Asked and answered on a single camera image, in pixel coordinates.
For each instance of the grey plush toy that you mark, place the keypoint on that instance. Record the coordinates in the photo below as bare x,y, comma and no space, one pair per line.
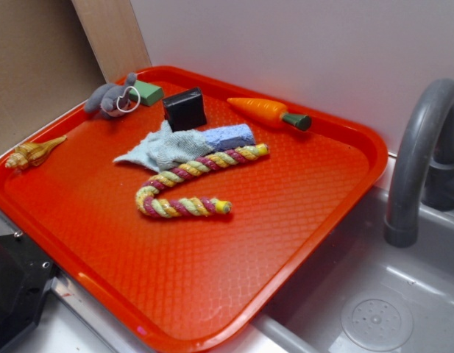
114,101

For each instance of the green rectangular block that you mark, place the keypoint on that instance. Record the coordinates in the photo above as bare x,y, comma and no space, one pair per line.
146,93

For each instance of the wooden board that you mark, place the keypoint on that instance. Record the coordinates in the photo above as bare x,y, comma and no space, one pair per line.
114,35

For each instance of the blue sponge block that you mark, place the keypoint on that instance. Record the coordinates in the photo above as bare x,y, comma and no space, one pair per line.
229,137

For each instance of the tan seashell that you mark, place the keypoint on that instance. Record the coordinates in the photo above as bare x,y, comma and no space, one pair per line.
32,154

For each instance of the light blue cloth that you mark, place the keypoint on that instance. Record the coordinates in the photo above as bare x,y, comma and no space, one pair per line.
165,149

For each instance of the grey toy sink basin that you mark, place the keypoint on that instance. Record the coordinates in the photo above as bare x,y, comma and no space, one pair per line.
356,293

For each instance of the striped rope candy cane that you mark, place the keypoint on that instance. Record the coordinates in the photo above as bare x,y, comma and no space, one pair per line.
148,202

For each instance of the orange toy carrot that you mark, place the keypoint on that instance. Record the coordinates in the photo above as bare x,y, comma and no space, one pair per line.
271,113

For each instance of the grey toy faucet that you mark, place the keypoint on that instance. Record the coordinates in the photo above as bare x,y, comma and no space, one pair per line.
424,169

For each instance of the red plastic tray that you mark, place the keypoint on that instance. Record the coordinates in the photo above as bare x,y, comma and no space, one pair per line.
188,284

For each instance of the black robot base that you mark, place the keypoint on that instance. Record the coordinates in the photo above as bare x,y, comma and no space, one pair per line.
26,274

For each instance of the black box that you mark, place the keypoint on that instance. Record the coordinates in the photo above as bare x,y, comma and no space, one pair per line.
185,110

